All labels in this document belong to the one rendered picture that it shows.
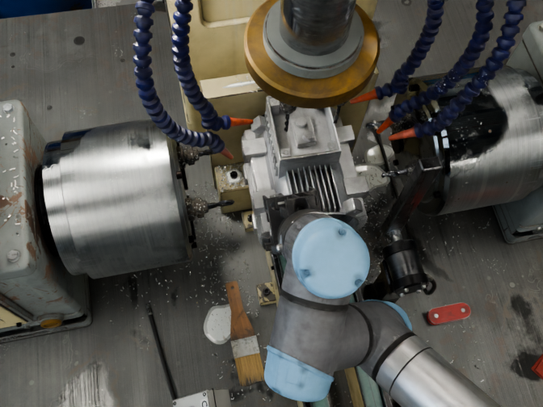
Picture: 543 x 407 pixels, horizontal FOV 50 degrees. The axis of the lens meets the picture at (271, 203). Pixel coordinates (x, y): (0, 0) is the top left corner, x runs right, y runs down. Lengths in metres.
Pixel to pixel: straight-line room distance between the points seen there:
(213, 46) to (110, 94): 0.43
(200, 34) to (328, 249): 0.56
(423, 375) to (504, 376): 0.57
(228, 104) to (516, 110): 0.47
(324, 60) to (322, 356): 0.36
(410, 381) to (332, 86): 0.37
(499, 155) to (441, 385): 0.45
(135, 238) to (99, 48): 0.70
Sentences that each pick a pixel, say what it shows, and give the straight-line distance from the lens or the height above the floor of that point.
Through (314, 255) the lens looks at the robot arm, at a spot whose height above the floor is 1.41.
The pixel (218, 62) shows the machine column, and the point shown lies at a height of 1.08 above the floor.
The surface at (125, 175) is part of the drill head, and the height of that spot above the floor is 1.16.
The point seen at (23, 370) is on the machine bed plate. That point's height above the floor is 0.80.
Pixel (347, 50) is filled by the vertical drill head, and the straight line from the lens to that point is 0.76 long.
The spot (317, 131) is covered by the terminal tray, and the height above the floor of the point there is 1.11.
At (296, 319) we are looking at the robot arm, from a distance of 0.61.
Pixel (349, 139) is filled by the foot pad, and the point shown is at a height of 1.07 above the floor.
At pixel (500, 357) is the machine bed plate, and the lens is 1.26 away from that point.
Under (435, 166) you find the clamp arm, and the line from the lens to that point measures 0.82.
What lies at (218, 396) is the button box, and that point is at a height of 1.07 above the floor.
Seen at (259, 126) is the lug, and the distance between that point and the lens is 1.00.
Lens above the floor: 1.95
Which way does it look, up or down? 66 degrees down
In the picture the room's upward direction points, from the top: 5 degrees clockwise
